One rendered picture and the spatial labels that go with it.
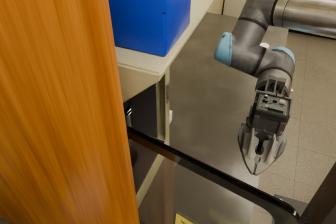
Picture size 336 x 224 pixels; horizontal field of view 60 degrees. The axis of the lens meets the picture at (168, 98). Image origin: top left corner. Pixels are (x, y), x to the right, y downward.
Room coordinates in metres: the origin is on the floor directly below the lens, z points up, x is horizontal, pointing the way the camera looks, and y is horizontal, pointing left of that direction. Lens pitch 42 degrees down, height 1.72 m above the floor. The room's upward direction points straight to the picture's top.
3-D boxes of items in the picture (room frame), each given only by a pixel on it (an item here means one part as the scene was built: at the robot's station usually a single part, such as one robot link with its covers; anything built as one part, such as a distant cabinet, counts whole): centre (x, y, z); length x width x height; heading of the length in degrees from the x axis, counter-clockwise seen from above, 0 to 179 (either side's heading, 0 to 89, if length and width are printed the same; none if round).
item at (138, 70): (0.45, 0.00, 1.46); 0.32 x 0.11 x 0.10; 158
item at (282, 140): (0.36, -0.20, 1.28); 0.09 x 0.05 x 0.02; 158
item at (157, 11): (0.38, 0.03, 1.56); 0.10 x 0.10 x 0.09; 68
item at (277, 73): (0.50, -0.24, 1.30); 0.08 x 0.05 x 0.08; 68
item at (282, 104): (0.43, -0.21, 1.31); 0.12 x 0.08 x 0.09; 158
